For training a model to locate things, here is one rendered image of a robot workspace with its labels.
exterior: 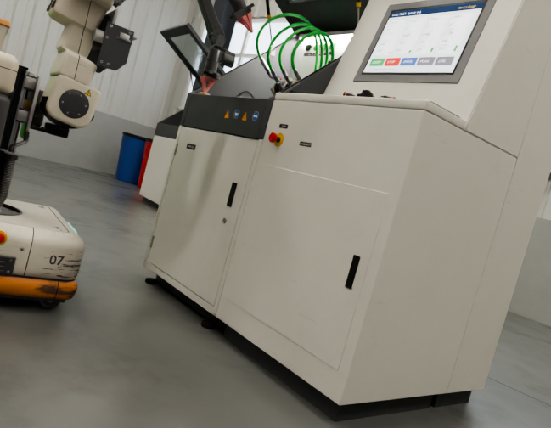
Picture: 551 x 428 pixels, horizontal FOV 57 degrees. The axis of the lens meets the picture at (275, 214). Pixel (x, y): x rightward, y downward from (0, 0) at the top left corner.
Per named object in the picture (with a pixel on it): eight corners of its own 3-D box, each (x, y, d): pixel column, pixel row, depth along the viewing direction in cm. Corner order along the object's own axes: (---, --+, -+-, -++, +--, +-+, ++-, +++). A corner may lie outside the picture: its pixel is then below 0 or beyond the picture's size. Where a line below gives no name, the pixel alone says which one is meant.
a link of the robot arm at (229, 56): (210, 36, 242) (218, 33, 234) (233, 46, 247) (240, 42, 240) (205, 61, 241) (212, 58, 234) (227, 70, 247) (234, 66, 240)
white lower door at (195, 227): (145, 259, 251) (180, 126, 247) (149, 260, 253) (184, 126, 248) (211, 306, 202) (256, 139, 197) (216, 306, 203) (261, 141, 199)
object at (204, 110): (182, 125, 246) (191, 93, 245) (190, 127, 249) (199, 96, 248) (256, 138, 199) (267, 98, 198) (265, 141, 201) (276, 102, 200)
